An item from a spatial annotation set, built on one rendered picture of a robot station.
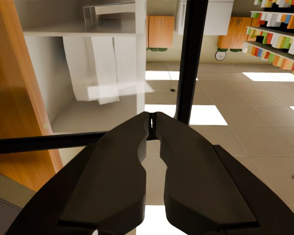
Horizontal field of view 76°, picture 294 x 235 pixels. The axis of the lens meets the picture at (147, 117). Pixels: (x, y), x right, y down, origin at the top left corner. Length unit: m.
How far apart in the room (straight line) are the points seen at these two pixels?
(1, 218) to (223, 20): 4.98
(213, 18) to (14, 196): 4.87
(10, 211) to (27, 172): 0.10
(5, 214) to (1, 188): 0.04
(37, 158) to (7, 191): 0.07
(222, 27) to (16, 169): 4.92
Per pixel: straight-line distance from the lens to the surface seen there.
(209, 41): 5.74
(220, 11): 5.02
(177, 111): 0.26
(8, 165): 0.43
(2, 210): 0.33
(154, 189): 1.82
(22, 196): 0.35
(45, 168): 0.40
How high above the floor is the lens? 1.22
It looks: 31 degrees up
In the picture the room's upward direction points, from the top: 179 degrees counter-clockwise
